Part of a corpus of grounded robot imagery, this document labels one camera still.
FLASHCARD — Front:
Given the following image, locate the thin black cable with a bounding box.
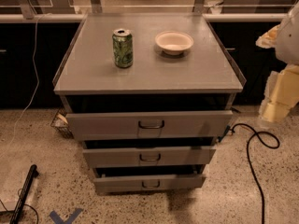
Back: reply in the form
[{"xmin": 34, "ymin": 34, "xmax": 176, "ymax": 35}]
[{"xmin": 0, "ymin": 189, "xmax": 40, "ymax": 224}]

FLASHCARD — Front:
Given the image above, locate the white hanging cable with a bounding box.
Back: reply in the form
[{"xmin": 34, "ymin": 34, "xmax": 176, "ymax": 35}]
[{"xmin": 0, "ymin": 13, "xmax": 48, "ymax": 161}]

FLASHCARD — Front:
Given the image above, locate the black floor cable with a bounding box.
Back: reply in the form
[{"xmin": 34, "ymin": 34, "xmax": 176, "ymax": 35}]
[{"xmin": 229, "ymin": 122, "xmax": 281, "ymax": 224}]

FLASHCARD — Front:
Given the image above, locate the green soda can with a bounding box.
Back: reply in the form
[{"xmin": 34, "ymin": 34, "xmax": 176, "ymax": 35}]
[{"xmin": 112, "ymin": 28, "xmax": 134, "ymax": 68}]

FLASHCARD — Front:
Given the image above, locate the blue tape cross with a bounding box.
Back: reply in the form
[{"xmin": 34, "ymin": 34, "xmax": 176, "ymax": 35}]
[{"xmin": 49, "ymin": 207, "xmax": 84, "ymax": 224}]

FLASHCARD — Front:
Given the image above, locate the black bar on floor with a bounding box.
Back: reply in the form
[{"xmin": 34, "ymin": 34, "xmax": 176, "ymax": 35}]
[{"xmin": 9, "ymin": 164, "xmax": 38, "ymax": 224}]

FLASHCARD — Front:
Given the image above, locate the grey drawer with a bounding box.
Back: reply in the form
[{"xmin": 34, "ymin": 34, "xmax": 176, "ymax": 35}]
[
  {"xmin": 93, "ymin": 174, "xmax": 206, "ymax": 193},
  {"xmin": 83, "ymin": 147, "xmax": 215, "ymax": 168},
  {"xmin": 66, "ymin": 110, "xmax": 233, "ymax": 141}
]

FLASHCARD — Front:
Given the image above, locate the grey top drawer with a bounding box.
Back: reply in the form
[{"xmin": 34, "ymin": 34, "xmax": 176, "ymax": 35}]
[{"xmin": 66, "ymin": 110, "xmax": 233, "ymax": 141}]

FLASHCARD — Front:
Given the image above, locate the grey drawer cabinet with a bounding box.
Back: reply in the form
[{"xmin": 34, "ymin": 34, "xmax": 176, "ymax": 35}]
[{"xmin": 51, "ymin": 12, "xmax": 247, "ymax": 195}]

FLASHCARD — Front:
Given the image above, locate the wire mesh basket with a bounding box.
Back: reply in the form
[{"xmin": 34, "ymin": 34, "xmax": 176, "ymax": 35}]
[{"xmin": 50, "ymin": 108, "xmax": 73, "ymax": 139}]

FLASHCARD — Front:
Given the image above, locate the white paper bowl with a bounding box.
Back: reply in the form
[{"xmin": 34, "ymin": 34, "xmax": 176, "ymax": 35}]
[{"xmin": 155, "ymin": 31, "xmax": 193, "ymax": 55}]

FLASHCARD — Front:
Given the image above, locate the grey bottom drawer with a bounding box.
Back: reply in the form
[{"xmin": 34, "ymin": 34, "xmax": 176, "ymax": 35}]
[{"xmin": 93, "ymin": 174, "xmax": 206, "ymax": 193}]

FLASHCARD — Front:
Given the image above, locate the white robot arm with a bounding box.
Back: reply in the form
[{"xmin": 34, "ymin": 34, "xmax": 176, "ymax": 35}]
[{"xmin": 256, "ymin": 3, "xmax": 299, "ymax": 123}]

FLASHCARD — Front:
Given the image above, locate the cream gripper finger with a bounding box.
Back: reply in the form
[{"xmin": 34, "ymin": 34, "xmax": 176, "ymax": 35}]
[
  {"xmin": 259, "ymin": 64, "xmax": 299, "ymax": 122},
  {"xmin": 256, "ymin": 25, "xmax": 279, "ymax": 49}
]

